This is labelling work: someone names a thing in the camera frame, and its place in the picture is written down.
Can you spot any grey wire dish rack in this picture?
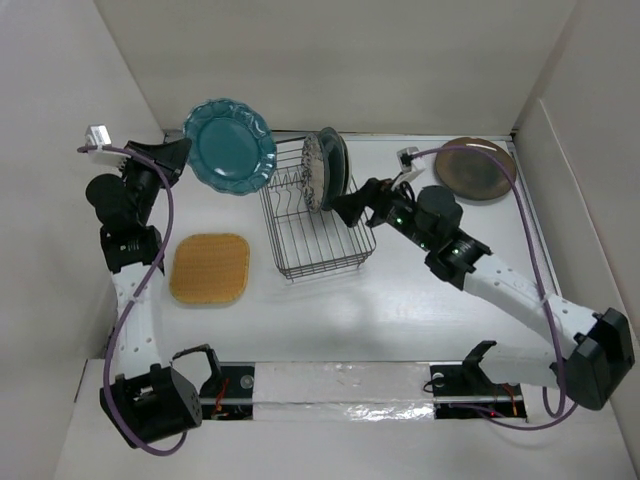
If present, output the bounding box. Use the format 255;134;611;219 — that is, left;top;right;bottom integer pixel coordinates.
260;136;376;282

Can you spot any blue floral white plate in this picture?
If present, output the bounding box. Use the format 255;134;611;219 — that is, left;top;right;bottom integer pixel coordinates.
301;133;330;213

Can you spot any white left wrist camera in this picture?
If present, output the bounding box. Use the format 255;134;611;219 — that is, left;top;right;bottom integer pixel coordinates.
80;125;122;168

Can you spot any woven bamboo plate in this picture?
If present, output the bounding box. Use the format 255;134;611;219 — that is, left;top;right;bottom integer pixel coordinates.
169;233;250;305

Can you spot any silver mounting rail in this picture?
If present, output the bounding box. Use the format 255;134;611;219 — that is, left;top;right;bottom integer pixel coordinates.
199;359;526;416

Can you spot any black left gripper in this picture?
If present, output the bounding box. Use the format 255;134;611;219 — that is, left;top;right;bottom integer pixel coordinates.
115;137;189;225

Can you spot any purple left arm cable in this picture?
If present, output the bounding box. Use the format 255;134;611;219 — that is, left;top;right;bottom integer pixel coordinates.
76;144;189;456

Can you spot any teal scalloped plate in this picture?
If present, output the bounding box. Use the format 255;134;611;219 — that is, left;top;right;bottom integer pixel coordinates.
183;98;277;196

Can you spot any mint green flower plate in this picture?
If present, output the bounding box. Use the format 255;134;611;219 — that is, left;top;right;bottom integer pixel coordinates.
342;144;352;194

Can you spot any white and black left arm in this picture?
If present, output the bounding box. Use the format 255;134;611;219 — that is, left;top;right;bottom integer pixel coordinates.
80;139;223;457

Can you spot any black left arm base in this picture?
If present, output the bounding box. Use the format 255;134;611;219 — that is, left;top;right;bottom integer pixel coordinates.
171;344;256;421

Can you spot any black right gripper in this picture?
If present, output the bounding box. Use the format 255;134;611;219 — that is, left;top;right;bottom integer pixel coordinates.
327;172;434;253

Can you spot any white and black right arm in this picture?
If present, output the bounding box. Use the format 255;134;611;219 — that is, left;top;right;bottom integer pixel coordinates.
331;178;635;410

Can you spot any grey-blue round plate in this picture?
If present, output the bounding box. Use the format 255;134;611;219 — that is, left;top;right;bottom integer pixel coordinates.
319;127;349;211

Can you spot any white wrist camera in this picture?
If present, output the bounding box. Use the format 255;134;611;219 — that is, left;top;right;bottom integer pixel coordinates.
80;125;122;168
393;146;426;188

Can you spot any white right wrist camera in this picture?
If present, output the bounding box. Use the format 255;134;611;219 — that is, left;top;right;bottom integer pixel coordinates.
393;146;426;188

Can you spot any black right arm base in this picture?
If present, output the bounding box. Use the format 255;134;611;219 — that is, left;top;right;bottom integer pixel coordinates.
422;341;527;420

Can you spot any brown speckled plate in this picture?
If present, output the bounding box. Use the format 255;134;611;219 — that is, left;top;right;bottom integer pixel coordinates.
434;137;517;201

